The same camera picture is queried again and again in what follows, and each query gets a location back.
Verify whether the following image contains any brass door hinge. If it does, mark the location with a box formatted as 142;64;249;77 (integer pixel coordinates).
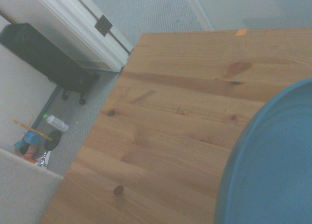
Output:
94;14;114;37

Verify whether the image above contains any plastic bottle green cap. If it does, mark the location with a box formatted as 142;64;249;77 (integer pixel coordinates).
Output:
42;113;69;132

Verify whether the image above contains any blue plastic container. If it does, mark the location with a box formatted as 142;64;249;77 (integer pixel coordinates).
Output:
13;131;41;154

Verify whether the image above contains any white door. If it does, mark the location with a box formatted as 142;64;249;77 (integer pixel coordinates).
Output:
31;0;134;73

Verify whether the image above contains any black round disc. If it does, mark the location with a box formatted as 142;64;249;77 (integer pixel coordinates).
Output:
43;130;62;151

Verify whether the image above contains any black wheeled case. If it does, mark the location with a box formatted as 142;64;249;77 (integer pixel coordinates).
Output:
0;23;100;105

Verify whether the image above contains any blue round plastic plate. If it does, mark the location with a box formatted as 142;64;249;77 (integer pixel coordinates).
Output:
214;78;312;224

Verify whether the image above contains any grey upholstered cushion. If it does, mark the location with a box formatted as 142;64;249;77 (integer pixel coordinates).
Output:
0;148;64;224

